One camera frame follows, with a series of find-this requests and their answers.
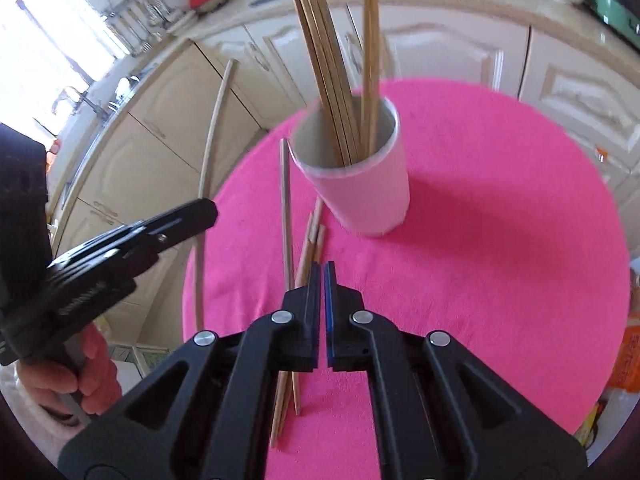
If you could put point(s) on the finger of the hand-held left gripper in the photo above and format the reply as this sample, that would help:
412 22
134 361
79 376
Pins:
165 240
195 209

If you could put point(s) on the pink cup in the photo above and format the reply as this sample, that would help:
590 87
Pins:
370 195

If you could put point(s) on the person's left hand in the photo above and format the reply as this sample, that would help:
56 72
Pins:
97 370

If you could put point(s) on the pink tablecloth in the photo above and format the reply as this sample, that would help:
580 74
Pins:
475 260

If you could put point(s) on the cream base cabinets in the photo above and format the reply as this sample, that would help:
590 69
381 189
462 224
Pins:
450 50

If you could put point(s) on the bundle of wooden chopsticks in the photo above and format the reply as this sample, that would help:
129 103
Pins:
370 60

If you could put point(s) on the brown wooden chopstick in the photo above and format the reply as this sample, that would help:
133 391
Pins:
286 210
311 230
320 240

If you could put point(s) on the kitchen window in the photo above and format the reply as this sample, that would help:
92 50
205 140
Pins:
55 35

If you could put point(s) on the metal faucet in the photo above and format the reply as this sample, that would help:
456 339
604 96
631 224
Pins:
80 100

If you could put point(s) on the orange snack bag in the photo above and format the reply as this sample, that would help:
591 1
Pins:
627 350

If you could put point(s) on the pale wooden chopstick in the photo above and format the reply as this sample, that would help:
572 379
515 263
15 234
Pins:
215 121

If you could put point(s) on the metal utensil rack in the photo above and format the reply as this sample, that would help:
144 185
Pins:
135 10

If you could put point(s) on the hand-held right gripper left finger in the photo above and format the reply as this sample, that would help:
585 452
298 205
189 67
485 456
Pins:
305 320

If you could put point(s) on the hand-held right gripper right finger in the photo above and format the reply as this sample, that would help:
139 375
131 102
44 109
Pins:
330 310

